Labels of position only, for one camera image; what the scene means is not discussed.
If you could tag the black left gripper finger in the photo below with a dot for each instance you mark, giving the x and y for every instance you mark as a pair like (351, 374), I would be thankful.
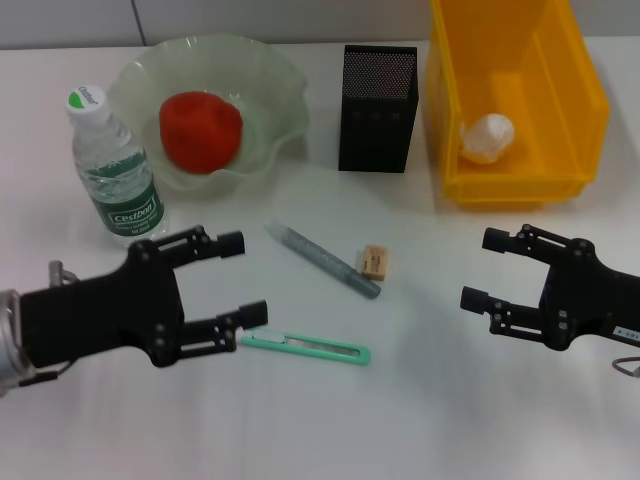
(254, 314)
(231, 245)

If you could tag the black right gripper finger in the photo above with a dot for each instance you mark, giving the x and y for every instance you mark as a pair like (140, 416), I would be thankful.
(495, 238)
(472, 298)

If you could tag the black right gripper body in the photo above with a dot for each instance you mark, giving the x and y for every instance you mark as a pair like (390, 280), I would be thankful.
(585, 295)

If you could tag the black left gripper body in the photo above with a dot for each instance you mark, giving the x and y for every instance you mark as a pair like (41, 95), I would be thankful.
(100, 315)

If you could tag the white paper ball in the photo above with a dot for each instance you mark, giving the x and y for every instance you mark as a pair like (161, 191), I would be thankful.
(487, 137)

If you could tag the clear green-label water bottle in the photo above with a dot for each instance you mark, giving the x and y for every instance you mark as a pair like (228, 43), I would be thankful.
(125, 200)

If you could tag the red tomato-like ball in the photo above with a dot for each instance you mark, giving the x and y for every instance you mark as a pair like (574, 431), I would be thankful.
(200, 130)

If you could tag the green utility knife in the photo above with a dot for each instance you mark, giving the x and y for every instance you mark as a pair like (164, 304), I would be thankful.
(310, 347)

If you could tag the grey marker pen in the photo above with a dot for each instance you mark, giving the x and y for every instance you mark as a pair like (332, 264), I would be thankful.
(325, 260)

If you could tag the tan eraser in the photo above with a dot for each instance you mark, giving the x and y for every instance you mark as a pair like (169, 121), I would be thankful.
(374, 262)

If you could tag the green wavy glass fruit plate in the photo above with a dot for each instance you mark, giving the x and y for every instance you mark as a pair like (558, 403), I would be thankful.
(270, 100)

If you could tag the black mesh pen holder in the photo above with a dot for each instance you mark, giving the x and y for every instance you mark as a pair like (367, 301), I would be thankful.
(375, 130)

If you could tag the yellow plastic bin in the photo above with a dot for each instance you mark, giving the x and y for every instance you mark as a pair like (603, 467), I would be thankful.
(550, 75)

